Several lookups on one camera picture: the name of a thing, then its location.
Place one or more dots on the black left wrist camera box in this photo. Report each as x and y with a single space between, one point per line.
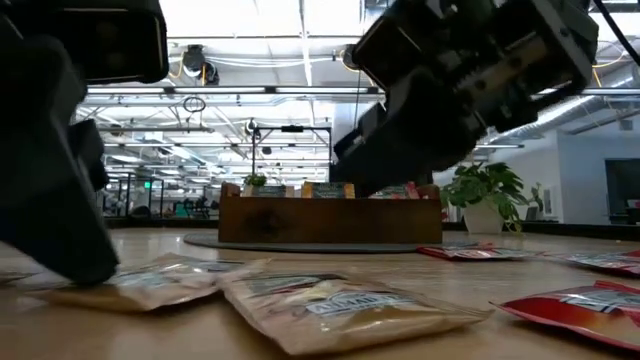
100 40

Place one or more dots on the small distant green plant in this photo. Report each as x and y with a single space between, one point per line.
255 180

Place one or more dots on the wooden tea organizer box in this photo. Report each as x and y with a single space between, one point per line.
330 220

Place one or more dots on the long white light bar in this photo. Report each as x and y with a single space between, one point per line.
225 90
200 145

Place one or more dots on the black aluminium table frame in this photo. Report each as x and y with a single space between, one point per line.
575 230

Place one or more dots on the orange mango tea bag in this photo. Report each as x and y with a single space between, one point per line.
327 190

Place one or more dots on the grey round woven placemat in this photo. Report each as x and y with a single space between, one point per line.
300 247

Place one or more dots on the dark wall screen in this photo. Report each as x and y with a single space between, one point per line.
622 190

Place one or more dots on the red strawberry tea bag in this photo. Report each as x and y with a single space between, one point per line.
475 253
575 312
600 262
397 192

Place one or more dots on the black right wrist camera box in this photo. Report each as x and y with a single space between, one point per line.
387 52

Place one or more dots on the white building column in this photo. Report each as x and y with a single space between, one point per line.
347 120

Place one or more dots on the silver ventilation duct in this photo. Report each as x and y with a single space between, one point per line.
560 115

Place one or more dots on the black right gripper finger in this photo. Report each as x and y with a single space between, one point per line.
420 140
360 132

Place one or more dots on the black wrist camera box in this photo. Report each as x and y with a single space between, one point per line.
387 52
100 40

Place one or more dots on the black metal stand frame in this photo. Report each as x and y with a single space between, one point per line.
292 129

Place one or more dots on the green plant in white pot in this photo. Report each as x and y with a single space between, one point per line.
482 187

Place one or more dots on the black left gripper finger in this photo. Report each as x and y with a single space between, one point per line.
60 215

